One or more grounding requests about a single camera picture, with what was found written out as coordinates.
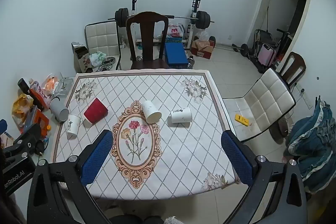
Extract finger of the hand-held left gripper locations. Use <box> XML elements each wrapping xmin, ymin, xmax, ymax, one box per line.
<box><xmin>0</xmin><ymin>119</ymin><xmax>8</xmax><ymax>141</ymax></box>
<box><xmin>12</xmin><ymin>123</ymin><xmax>44</xmax><ymax>156</ymax></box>

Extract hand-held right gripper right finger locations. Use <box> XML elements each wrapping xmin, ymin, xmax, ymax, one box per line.
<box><xmin>221</xmin><ymin>130</ymin><xmax>307</xmax><ymax>224</ymax></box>

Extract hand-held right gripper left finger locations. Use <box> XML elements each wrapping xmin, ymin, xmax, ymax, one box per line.
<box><xmin>27</xmin><ymin>130</ymin><xmax>114</xmax><ymax>224</ymax></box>

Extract white cup with black print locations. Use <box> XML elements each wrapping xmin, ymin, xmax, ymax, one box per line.
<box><xmin>67</xmin><ymin>114</ymin><xmax>81</xmax><ymax>140</ymax></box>
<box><xmin>167</xmin><ymin>107</ymin><xmax>192</xmax><ymax>127</ymax></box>

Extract red cup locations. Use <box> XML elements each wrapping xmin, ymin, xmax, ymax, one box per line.
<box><xmin>83</xmin><ymin>97</ymin><xmax>109</xmax><ymax>125</ymax></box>

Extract plain white cup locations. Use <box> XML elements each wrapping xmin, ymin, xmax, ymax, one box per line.
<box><xmin>142</xmin><ymin>100</ymin><xmax>162</xmax><ymax>124</ymax></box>

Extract orange tool case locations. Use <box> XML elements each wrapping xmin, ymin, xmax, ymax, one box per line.
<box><xmin>24</xmin><ymin>106</ymin><xmax>51</xmax><ymax>140</ymax></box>

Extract yellow plastic bag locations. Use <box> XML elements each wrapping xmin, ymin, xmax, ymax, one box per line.
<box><xmin>12</xmin><ymin>94</ymin><xmax>34</xmax><ymax>132</ymax></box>

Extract red box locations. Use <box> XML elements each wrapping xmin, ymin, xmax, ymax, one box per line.
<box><xmin>29</xmin><ymin>88</ymin><xmax>51</xmax><ymax>111</ymax></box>

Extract yellow handheld device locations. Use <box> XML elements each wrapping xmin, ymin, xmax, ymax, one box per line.
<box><xmin>234</xmin><ymin>114</ymin><xmax>251</xmax><ymax>125</ymax></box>

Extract grey cylindrical container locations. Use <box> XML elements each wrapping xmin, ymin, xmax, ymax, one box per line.
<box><xmin>50</xmin><ymin>98</ymin><xmax>70</xmax><ymax>123</ymax></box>

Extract floral diamond pattern tablecloth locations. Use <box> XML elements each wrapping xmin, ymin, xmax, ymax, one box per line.
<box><xmin>51</xmin><ymin>69</ymin><xmax>241</xmax><ymax>201</ymax></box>

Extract orange plastic bag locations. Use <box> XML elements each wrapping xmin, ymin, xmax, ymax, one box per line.
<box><xmin>42</xmin><ymin>76</ymin><xmax>59</xmax><ymax>93</ymax></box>

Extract white padded chair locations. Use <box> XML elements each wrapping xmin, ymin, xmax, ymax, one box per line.
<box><xmin>223</xmin><ymin>68</ymin><xmax>297</xmax><ymax>143</ymax></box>
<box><xmin>84</xmin><ymin>21</ymin><xmax>122</xmax><ymax>72</ymax></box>

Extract blue clothes pile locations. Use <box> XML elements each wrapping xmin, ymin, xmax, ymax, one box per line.
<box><xmin>287</xmin><ymin>101</ymin><xmax>336</xmax><ymax>193</ymax></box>

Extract brown printed carton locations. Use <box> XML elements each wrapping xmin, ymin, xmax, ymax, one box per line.
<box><xmin>71</xmin><ymin>42</ymin><xmax>92</xmax><ymax>73</ymax></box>

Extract metal bowls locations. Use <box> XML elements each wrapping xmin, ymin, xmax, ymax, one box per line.
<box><xmin>101</xmin><ymin>56</ymin><xmax>117</xmax><ymax>70</ymax></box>

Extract green and white plastic bag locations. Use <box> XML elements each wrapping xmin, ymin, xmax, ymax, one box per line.
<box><xmin>90</xmin><ymin>51</ymin><xmax>107</xmax><ymax>67</ymax></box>

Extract pink suitcase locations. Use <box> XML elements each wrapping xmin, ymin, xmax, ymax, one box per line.
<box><xmin>258</xmin><ymin>43</ymin><xmax>277</xmax><ymax>67</ymax></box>

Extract small black dumbbell bar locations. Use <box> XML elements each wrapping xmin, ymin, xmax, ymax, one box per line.
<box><xmin>232</xmin><ymin>43</ymin><xmax>249</xmax><ymax>57</ymax></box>

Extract dark wooden chair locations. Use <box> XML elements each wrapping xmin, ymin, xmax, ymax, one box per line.
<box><xmin>278</xmin><ymin>51</ymin><xmax>307</xmax><ymax>90</ymax></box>
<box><xmin>126</xmin><ymin>11</ymin><xmax>171</xmax><ymax>71</ymax></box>

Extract brown cardboard box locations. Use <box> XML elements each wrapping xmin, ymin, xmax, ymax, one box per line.
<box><xmin>191</xmin><ymin>39</ymin><xmax>216</xmax><ymax>60</ymax></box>

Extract blue bench pad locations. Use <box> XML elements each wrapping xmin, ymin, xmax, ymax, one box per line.
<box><xmin>164</xmin><ymin>42</ymin><xmax>189</xmax><ymax>67</ymax></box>

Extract black folded cart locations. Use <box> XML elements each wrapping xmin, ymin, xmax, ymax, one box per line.
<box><xmin>253</xmin><ymin>28</ymin><xmax>275</xmax><ymax>62</ymax></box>

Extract black scooter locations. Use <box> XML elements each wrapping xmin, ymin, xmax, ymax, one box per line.
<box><xmin>274</xmin><ymin>28</ymin><xmax>291</xmax><ymax>62</ymax></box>

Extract red and white plastic bag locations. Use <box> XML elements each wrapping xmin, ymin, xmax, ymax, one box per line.
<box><xmin>167</xmin><ymin>22</ymin><xmax>184</xmax><ymax>39</ymax></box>

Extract black plate barbell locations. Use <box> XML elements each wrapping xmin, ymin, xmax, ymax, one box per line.
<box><xmin>115</xmin><ymin>8</ymin><xmax>211</xmax><ymax>30</ymax></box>

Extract white bench press rack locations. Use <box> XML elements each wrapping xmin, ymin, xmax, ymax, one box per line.
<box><xmin>118</xmin><ymin>0</ymin><xmax>202</xmax><ymax>62</ymax></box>

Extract white door frame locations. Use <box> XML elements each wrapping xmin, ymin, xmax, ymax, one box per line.
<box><xmin>256</xmin><ymin>0</ymin><xmax>313</xmax><ymax>75</ymax></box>

